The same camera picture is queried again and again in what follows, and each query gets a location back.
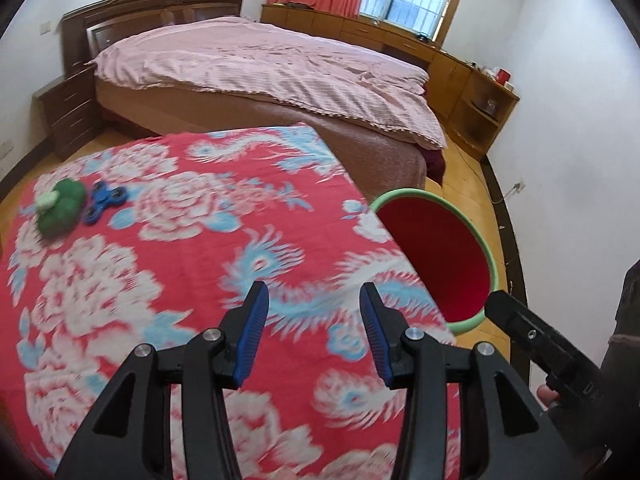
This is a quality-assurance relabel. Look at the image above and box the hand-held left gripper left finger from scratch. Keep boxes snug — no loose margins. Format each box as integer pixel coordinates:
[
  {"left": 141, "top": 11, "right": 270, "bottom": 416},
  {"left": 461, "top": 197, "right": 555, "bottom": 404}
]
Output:
[{"left": 54, "top": 280, "right": 271, "bottom": 480}]

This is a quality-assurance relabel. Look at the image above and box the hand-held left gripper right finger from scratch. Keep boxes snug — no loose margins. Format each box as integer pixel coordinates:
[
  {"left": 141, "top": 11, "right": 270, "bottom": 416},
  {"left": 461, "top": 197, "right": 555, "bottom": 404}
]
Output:
[{"left": 359, "top": 281, "right": 571, "bottom": 480}]

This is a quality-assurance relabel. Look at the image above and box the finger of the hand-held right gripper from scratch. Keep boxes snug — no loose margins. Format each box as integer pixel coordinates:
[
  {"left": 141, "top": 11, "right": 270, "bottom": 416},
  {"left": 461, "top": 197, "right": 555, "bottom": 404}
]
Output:
[{"left": 484, "top": 290, "right": 577, "bottom": 377}]

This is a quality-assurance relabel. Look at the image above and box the red plastic bucket green rim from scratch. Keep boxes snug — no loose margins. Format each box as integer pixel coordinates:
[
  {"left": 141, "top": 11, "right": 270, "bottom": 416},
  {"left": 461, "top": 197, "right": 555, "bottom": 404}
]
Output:
[{"left": 370, "top": 188, "right": 500, "bottom": 336}]

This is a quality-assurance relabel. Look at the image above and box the person's right forearm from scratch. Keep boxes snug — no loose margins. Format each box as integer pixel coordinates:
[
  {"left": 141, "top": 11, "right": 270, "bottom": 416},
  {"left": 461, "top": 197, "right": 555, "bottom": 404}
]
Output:
[{"left": 606, "top": 259, "right": 640, "bottom": 461}]

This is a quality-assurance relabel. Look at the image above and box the person's right hand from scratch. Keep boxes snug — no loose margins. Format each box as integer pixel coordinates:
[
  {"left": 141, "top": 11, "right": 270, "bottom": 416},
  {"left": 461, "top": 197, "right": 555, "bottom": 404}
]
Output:
[{"left": 535, "top": 384, "right": 562, "bottom": 408}]

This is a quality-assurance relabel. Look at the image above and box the red floral tablecloth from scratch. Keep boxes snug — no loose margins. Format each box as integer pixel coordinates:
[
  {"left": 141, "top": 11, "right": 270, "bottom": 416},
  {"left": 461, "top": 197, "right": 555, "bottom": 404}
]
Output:
[{"left": 0, "top": 122, "right": 463, "bottom": 480}]

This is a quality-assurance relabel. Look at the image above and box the maroon bed sheet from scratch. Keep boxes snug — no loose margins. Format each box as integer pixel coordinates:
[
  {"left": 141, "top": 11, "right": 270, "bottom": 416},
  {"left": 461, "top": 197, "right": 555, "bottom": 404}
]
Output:
[{"left": 420, "top": 147, "right": 447, "bottom": 186}]

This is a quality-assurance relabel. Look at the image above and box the blue fidget spinner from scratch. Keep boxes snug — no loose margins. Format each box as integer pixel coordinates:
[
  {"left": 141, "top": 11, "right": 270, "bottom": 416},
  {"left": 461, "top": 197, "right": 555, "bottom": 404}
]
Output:
[{"left": 82, "top": 181, "right": 128, "bottom": 224}]

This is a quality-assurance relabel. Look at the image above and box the green toy broccoli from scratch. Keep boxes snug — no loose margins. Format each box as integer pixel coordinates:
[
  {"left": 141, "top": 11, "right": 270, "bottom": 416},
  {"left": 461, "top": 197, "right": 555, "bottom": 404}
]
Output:
[{"left": 34, "top": 178, "right": 88, "bottom": 237}]

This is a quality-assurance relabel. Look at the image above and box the long wooden cabinet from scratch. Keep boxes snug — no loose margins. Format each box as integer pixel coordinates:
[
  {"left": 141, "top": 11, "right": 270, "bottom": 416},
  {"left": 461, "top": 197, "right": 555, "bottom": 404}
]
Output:
[{"left": 260, "top": 4, "right": 521, "bottom": 161}]

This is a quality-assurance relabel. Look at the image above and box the pink quilt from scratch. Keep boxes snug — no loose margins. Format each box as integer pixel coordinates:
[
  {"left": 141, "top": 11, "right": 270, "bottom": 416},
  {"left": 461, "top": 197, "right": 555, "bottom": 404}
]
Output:
[{"left": 85, "top": 16, "right": 448, "bottom": 150}]

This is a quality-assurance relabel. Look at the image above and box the brown wooden nightstand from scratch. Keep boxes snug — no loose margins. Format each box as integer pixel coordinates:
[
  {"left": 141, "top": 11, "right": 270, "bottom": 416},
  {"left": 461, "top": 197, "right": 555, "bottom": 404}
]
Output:
[{"left": 32, "top": 65, "right": 103, "bottom": 161}]

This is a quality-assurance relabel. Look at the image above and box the brown wooden bed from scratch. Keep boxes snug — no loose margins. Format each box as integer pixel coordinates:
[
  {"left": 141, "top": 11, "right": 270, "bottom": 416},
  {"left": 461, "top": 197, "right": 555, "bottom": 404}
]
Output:
[{"left": 60, "top": 0, "right": 448, "bottom": 201}]

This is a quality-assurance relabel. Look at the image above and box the thin floor cable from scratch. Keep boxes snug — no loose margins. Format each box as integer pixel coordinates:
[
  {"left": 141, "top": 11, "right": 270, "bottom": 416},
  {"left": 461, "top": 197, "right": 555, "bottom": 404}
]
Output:
[{"left": 447, "top": 145, "right": 521, "bottom": 206}]

